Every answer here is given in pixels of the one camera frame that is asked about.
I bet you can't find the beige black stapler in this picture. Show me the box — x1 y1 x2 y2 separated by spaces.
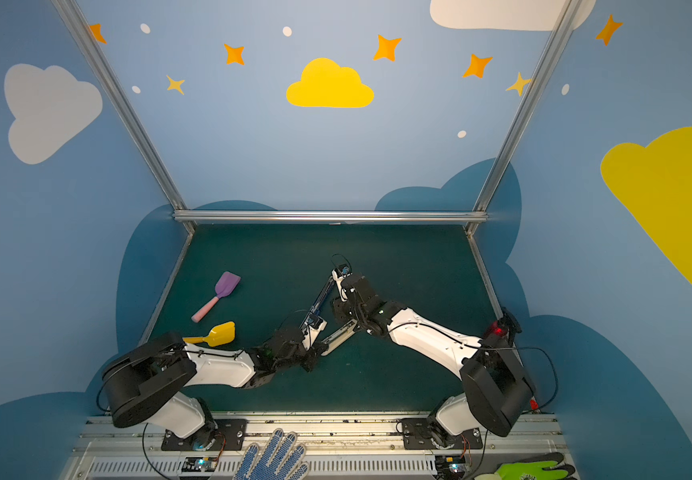
320 320 358 356

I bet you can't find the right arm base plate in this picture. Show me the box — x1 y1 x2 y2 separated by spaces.
399 417 484 450

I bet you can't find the yellow spatula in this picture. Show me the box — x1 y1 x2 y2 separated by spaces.
183 322 236 348

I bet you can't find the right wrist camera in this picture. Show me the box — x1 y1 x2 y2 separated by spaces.
332 269 349 302

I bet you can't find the left aluminium frame post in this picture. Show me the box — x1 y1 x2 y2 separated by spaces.
51 0 187 213

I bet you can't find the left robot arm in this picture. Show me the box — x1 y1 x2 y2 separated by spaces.
102 327 329 451

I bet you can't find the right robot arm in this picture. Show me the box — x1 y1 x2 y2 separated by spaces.
332 272 535 445

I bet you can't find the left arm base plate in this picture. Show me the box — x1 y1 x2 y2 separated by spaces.
161 419 248 452

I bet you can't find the blue black stapler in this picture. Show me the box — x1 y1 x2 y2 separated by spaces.
302 275 335 323

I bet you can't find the green black work glove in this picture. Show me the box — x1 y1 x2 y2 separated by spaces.
475 452 577 480

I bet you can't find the right aluminium frame post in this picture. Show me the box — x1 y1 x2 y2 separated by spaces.
473 0 585 215

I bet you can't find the aluminium rear frame bar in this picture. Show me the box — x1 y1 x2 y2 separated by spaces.
173 210 488 224

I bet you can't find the left controller board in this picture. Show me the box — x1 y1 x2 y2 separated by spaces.
181 457 219 474

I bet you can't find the purple pink spatula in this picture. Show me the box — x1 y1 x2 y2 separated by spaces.
191 271 241 323

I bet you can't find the controller board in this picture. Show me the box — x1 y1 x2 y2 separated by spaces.
181 457 219 474
434 456 468 480

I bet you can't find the blue dotted work glove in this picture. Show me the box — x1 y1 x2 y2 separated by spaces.
233 428 310 480

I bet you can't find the right controller board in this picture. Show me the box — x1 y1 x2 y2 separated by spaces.
434 456 468 480

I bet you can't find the aluminium frame post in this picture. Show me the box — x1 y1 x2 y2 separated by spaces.
473 0 585 215
51 0 187 213

